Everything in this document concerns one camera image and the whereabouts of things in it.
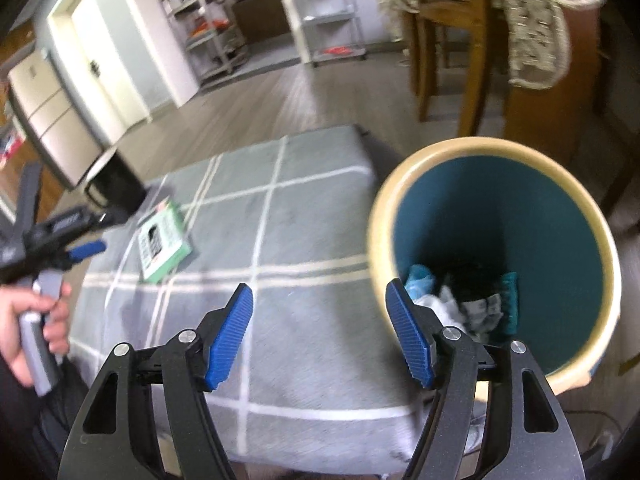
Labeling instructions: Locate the grey mat with white lines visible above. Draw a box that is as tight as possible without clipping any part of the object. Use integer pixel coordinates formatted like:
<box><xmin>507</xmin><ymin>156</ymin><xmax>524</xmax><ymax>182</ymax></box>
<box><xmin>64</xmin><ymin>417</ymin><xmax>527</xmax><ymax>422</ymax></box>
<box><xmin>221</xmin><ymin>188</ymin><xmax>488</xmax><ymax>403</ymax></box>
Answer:
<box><xmin>67</xmin><ymin>124</ymin><xmax>437</xmax><ymax>467</ymax></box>

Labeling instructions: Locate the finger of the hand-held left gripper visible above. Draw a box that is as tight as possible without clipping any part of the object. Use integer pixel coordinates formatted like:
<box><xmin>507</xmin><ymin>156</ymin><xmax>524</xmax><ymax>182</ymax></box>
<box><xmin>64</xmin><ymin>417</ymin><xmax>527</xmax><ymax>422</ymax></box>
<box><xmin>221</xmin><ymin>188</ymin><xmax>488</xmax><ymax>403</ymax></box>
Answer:
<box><xmin>45</xmin><ymin>207</ymin><xmax>118</xmax><ymax>235</ymax></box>
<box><xmin>50</xmin><ymin>239</ymin><xmax>108</xmax><ymax>271</ymax></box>

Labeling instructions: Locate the person's dark clothing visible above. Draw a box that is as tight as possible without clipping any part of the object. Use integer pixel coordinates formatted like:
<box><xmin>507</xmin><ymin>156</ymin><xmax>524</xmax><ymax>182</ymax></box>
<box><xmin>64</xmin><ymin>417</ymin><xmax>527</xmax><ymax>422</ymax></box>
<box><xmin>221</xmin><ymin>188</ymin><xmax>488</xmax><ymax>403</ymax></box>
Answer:
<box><xmin>0</xmin><ymin>355</ymin><xmax>93</xmax><ymax>480</ymax></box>

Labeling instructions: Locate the teal bin with cream rim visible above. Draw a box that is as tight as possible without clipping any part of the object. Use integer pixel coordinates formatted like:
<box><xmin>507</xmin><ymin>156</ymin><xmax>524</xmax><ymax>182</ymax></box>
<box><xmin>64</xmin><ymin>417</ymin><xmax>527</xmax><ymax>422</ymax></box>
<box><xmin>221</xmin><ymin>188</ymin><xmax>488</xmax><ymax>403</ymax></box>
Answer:
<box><xmin>367</xmin><ymin>136</ymin><xmax>623</xmax><ymax>396</ymax></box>

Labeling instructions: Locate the white door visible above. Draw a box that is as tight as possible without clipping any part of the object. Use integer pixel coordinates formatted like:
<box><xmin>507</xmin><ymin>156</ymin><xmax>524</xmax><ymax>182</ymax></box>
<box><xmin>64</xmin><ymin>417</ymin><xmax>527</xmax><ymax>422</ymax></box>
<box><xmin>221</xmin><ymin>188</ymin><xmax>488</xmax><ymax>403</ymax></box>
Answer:
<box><xmin>47</xmin><ymin>0</ymin><xmax>154</xmax><ymax>134</ymax></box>

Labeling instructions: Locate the printed paper box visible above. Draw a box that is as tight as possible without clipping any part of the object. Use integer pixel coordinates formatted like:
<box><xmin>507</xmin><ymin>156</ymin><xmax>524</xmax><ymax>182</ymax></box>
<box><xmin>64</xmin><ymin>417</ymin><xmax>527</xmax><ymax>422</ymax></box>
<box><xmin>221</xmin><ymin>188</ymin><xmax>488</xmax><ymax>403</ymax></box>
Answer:
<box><xmin>136</xmin><ymin>199</ymin><xmax>194</xmax><ymax>284</ymax></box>

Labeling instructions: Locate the light blue cloth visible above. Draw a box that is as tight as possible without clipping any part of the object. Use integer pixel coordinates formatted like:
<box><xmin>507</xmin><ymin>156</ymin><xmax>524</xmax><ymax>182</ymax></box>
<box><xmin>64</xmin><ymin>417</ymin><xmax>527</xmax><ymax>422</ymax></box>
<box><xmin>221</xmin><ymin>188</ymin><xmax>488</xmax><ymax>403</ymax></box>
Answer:
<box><xmin>405</xmin><ymin>264</ymin><xmax>442</xmax><ymax>302</ymax></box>

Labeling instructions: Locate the person's left hand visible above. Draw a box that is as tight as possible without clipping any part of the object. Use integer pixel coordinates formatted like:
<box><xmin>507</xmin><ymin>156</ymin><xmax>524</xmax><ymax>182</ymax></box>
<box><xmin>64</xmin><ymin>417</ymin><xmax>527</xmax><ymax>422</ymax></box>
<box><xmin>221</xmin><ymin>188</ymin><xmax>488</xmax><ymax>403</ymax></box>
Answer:
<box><xmin>0</xmin><ymin>282</ymin><xmax>74</xmax><ymax>387</ymax></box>

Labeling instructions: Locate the teal plastic packet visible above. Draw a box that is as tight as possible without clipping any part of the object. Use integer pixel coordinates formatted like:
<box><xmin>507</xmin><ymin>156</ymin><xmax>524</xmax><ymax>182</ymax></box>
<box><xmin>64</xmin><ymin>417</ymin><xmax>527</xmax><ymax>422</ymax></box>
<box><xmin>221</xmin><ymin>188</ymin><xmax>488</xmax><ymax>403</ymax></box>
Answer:
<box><xmin>497</xmin><ymin>271</ymin><xmax>521</xmax><ymax>337</ymax></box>

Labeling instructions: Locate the white shelf rack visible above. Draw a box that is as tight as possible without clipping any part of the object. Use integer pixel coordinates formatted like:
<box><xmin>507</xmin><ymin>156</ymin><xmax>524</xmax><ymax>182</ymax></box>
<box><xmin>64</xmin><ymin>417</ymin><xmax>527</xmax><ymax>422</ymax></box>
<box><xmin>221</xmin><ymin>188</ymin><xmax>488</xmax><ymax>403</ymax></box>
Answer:
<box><xmin>282</xmin><ymin>0</ymin><xmax>367</xmax><ymax>69</ymax></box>

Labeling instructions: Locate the wooden chair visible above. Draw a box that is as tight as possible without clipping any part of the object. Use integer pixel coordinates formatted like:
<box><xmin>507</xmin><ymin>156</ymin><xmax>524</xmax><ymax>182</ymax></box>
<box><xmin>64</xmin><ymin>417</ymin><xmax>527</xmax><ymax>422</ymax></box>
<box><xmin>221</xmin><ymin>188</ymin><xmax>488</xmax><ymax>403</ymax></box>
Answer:
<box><xmin>402</xmin><ymin>0</ymin><xmax>507</xmax><ymax>139</ymax></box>

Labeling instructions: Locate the cream drawer cabinet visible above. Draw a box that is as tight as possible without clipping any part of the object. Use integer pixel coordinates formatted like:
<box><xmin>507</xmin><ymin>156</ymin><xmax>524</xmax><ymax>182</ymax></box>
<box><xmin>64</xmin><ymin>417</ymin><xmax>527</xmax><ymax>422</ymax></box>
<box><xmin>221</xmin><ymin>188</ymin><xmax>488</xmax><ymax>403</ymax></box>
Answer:
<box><xmin>6</xmin><ymin>50</ymin><xmax>104</xmax><ymax>189</ymax></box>

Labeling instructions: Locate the black container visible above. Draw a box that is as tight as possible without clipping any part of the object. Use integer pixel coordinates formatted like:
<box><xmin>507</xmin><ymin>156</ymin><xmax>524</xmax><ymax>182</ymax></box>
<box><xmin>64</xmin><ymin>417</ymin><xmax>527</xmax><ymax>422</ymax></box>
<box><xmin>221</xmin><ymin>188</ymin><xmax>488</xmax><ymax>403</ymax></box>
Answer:
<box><xmin>84</xmin><ymin>149</ymin><xmax>149</xmax><ymax>217</ymax></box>

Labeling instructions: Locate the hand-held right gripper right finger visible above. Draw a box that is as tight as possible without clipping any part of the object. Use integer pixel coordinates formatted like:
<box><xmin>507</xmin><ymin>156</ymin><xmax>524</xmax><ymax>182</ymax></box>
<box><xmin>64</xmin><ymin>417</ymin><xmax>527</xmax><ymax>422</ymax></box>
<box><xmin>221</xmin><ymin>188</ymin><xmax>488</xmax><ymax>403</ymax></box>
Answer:
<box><xmin>385</xmin><ymin>279</ymin><xmax>586</xmax><ymax>480</ymax></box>

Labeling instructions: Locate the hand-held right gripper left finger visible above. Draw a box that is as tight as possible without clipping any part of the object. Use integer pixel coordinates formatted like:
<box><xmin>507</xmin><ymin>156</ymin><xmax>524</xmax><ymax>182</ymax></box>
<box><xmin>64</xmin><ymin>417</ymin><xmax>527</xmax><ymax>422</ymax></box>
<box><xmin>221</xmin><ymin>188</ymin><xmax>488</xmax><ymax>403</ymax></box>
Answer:
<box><xmin>57</xmin><ymin>282</ymin><xmax>255</xmax><ymax>480</ymax></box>

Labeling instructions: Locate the brown wooden cabinet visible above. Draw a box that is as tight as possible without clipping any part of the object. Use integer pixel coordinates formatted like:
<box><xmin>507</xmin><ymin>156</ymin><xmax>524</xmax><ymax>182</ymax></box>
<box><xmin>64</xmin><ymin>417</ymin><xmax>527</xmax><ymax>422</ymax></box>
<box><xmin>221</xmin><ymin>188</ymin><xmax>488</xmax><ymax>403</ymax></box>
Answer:
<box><xmin>232</xmin><ymin>0</ymin><xmax>289</xmax><ymax>44</ymax></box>

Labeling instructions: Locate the grey metal shelf rack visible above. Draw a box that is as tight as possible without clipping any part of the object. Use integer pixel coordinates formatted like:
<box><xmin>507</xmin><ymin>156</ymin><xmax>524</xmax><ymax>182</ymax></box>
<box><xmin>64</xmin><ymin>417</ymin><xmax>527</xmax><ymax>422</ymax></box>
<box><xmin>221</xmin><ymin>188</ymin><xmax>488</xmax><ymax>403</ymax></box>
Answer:
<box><xmin>155</xmin><ymin>0</ymin><xmax>251</xmax><ymax>87</ymax></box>

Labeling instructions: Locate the white tissue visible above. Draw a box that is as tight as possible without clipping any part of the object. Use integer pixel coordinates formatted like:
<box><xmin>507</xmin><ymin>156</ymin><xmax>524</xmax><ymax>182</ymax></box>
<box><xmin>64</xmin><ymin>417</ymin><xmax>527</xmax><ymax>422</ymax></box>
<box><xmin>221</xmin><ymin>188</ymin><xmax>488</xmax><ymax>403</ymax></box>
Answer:
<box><xmin>415</xmin><ymin>292</ymin><xmax>503</xmax><ymax>342</ymax></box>

